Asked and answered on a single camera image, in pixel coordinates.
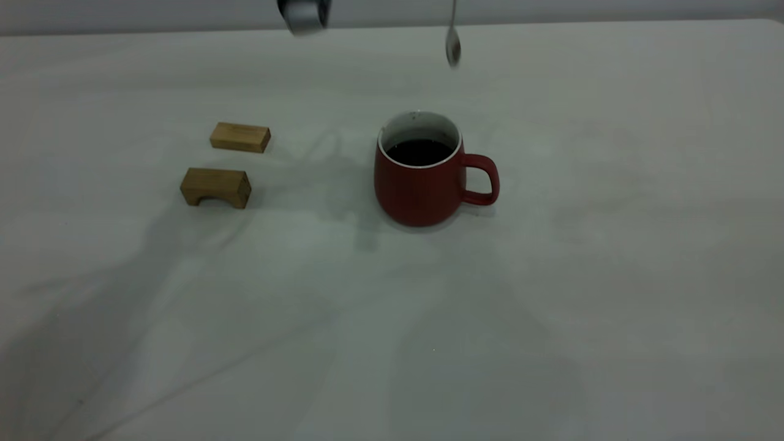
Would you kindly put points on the dark coffee liquid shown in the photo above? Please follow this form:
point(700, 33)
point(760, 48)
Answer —
point(419, 152)

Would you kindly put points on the flat wooden block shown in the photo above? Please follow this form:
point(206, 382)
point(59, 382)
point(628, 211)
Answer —
point(240, 137)

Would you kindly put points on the red ceramic cup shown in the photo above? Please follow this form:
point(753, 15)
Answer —
point(419, 196)

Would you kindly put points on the arched wooden block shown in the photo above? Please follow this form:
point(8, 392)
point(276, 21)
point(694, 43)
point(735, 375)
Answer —
point(215, 182)

